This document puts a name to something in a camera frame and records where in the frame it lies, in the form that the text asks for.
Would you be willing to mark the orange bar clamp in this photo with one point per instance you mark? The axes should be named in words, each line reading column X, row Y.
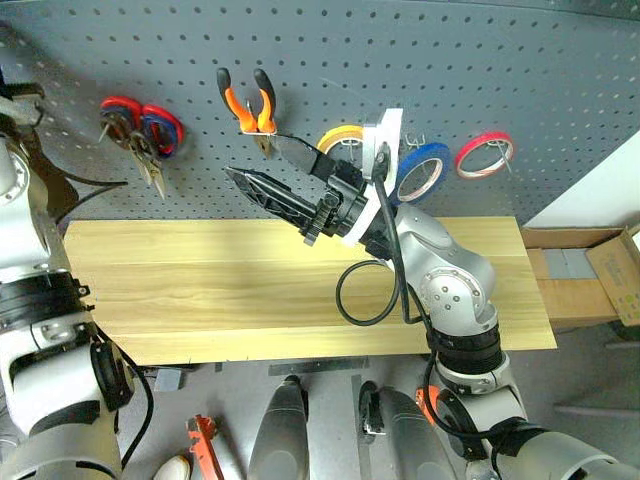
column 202, row 445

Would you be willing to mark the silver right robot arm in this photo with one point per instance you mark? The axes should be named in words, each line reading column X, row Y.
column 450, row 280

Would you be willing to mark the silver rounded robot leg shell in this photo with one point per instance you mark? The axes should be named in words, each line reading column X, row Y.
column 280, row 430
column 415, row 440

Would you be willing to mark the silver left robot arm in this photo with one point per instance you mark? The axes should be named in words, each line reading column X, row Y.
column 45, row 390

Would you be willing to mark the blue tape roll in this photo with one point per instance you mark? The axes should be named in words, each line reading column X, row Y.
column 425, row 151

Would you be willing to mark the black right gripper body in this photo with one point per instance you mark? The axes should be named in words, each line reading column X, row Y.
column 342, row 200

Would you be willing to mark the metal pliers holder bracket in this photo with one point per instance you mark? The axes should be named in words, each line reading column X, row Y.
column 260, row 132

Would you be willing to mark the yellow tape roll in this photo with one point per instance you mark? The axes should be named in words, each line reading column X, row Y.
column 332, row 134

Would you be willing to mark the brown cardboard box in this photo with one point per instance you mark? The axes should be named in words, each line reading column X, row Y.
column 570, row 300

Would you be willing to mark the red tape roll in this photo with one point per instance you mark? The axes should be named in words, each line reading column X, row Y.
column 465, row 150

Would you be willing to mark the metal pegboard hook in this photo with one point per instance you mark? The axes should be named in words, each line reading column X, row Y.
column 414, row 142
column 504, row 155

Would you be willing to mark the small grey block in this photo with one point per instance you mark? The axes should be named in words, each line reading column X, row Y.
column 167, row 380

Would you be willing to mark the grey pegboard panel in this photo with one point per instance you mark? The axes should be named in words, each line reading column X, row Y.
column 450, row 60

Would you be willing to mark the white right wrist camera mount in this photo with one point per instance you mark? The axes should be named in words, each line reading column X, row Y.
column 390, row 130

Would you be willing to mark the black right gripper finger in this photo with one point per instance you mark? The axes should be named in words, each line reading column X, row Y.
column 305, row 155
column 280, row 200

